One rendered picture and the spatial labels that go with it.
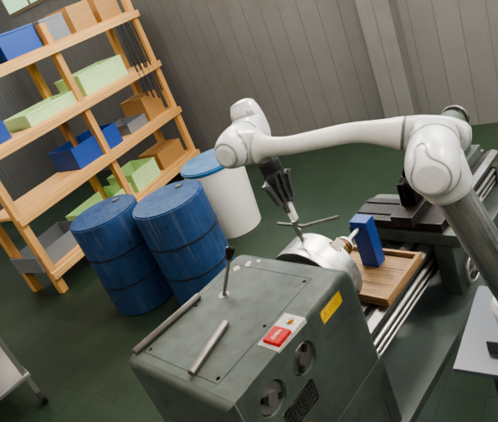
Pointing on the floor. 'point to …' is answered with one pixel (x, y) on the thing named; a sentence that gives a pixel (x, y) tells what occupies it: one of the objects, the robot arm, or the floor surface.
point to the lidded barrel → (225, 192)
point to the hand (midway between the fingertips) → (290, 210)
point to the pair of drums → (152, 245)
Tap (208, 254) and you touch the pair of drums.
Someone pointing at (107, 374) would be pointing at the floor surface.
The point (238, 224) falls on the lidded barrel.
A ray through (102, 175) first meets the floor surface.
